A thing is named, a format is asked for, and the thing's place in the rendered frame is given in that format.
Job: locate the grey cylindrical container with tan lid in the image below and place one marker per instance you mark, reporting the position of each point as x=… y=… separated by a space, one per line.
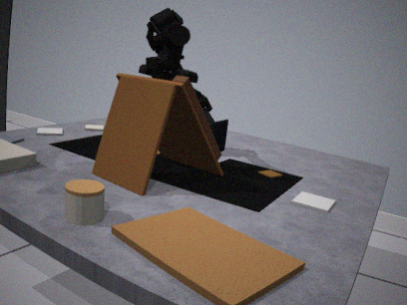
x=84 y=202

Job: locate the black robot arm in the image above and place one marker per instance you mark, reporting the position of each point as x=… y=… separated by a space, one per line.
x=170 y=34

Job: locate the tan flat rectangular board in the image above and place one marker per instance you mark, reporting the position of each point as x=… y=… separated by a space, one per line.
x=222 y=265

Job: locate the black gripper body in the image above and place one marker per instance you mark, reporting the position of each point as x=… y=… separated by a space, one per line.
x=177 y=56

